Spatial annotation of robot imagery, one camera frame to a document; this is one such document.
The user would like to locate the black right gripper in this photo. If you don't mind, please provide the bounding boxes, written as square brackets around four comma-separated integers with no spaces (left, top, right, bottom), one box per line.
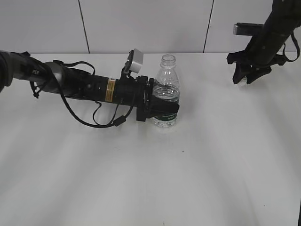
[227,50,287,85]

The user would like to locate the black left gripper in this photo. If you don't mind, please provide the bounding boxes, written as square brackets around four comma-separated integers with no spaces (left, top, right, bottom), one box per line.
[115,76,180,121]

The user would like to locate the clear cestbon water bottle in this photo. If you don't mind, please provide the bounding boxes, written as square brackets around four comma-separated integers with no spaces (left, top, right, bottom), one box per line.
[152,54,180,128]

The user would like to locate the white green bottle cap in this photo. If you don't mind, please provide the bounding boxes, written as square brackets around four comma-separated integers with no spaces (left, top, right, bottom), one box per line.
[237,76,247,87]

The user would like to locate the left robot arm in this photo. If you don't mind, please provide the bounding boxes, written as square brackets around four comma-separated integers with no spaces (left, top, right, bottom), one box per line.
[0,49,179,126]

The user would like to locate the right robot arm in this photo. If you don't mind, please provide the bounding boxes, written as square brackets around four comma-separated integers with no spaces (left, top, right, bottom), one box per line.
[226,0,301,85]

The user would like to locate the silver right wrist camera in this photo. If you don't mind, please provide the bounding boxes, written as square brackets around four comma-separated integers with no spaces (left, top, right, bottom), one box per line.
[233,23,263,36]

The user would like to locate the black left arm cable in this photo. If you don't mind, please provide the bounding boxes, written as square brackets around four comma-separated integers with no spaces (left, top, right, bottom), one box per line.
[29,60,136,129]

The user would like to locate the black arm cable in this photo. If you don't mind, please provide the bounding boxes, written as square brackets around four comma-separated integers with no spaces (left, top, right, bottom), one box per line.
[29,60,136,129]
[281,32,301,63]

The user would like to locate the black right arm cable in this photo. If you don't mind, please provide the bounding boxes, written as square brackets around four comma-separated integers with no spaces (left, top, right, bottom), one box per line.
[281,32,301,63]

